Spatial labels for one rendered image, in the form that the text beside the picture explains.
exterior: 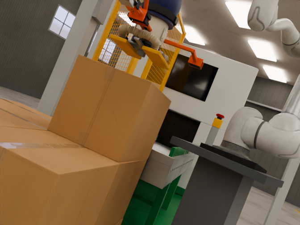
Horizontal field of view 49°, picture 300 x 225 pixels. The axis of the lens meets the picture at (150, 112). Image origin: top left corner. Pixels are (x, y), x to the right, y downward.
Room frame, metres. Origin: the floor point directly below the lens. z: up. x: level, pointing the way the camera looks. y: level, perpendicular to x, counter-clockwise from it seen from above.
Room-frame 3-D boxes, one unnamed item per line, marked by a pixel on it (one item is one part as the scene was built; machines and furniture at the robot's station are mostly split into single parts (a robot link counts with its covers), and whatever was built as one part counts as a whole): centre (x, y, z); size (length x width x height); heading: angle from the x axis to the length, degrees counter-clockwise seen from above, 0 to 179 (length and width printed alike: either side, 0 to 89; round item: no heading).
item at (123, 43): (1.87, 0.26, 1.13); 0.34 x 0.10 x 0.05; 167
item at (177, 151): (3.62, -0.52, 0.60); 1.60 x 0.11 x 0.09; 167
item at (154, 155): (2.19, 0.08, 0.58); 0.70 x 0.03 x 0.06; 77
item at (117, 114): (1.84, 0.17, 0.74); 0.60 x 0.40 x 0.40; 166
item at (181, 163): (3.26, -0.50, 0.50); 2.31 x 0.05 x 0.19; 167
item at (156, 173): (2.19, 0.08, 0.47); 0.70 x 0.03 x 0.15; 77
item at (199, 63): (2.08, -0.15, 1.23); 0.09 x 0.08 x 0.05; 77
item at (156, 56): (1.82, 0.08, 1.13); 0.34 x 0.10 x 0.05; 167
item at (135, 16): (1.60, 0.23, 1.23); 0.10 x 0.08 x 0.06; 77
